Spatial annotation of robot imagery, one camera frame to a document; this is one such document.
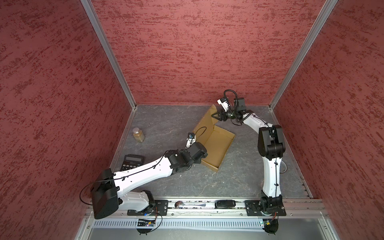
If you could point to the black calculator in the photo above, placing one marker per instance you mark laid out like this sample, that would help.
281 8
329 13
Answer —
132 162

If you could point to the aluminium corner post left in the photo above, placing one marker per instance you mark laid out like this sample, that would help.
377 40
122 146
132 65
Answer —
97 26

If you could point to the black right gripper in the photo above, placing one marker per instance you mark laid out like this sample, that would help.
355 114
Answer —
223 115

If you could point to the glass jar with lid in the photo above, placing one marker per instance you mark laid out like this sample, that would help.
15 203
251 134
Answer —
138 135

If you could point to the brown cardboard box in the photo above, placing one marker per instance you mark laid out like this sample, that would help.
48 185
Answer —
214 138

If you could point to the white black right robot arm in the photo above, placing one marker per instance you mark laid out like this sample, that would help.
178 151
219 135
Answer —
271 146

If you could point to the metal spoon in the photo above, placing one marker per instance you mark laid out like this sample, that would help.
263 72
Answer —
180 205

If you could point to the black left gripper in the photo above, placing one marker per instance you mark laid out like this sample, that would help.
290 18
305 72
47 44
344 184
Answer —
198 161

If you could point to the aluminium corner post right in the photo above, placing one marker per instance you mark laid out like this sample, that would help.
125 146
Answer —
318 24

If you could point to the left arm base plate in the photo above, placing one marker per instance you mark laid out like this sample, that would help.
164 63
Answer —
160 207

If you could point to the aluminium corner post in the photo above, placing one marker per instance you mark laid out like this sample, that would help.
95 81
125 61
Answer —
97 26
318 24

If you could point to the aluminium front rail frame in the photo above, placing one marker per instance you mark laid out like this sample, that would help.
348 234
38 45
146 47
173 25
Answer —
211 219

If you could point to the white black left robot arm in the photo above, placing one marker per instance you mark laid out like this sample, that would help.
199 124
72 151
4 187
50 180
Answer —
112 192

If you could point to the black car key fob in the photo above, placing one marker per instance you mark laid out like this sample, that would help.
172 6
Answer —
225 204

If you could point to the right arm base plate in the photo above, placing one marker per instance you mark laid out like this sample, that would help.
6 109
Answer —
256 209

